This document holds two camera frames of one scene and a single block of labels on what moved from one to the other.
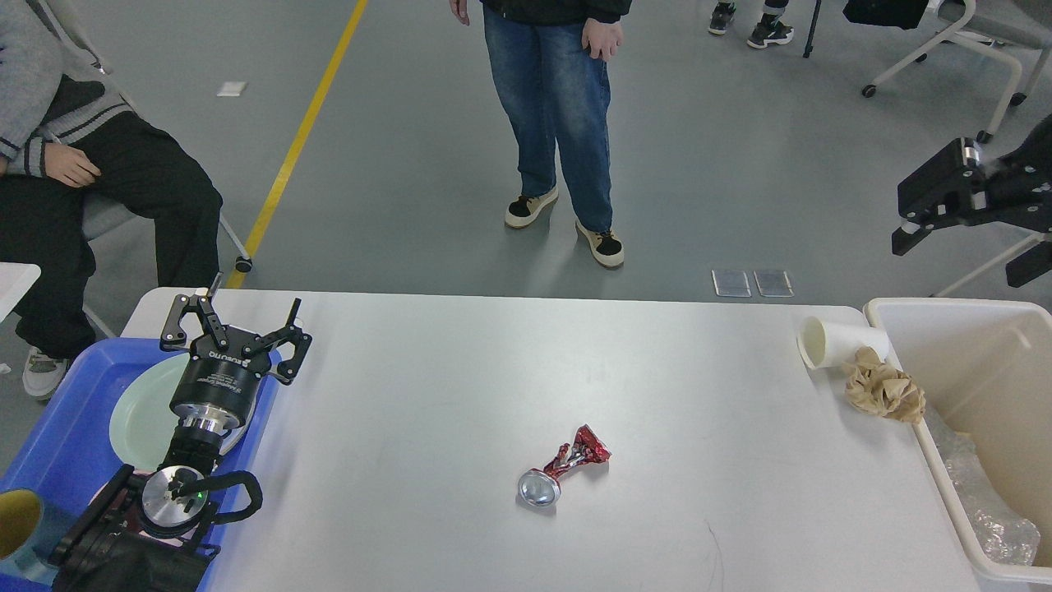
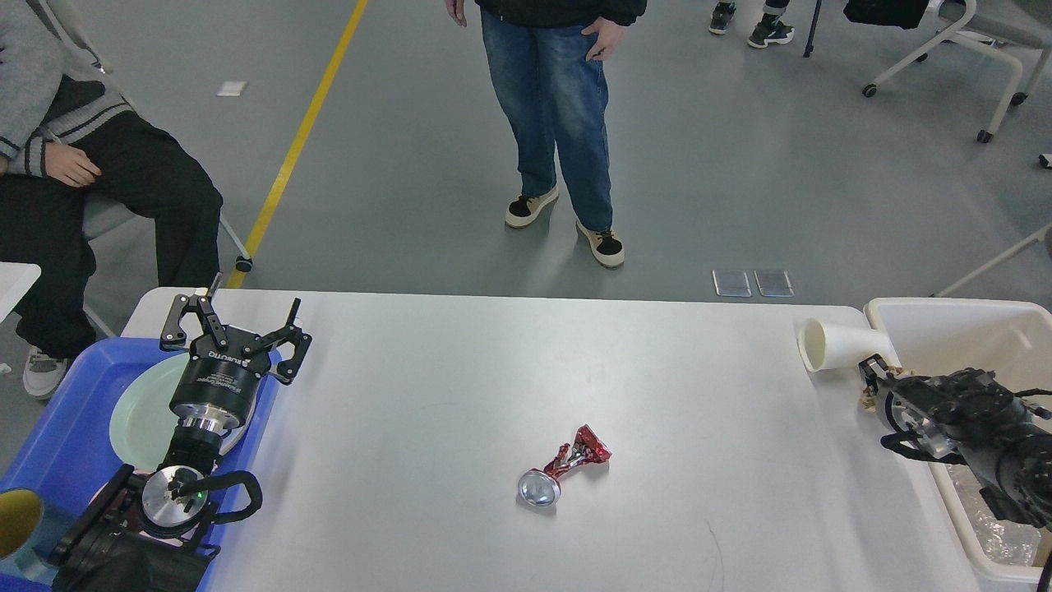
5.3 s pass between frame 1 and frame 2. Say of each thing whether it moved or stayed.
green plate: stayed
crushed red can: stayed
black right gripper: moved
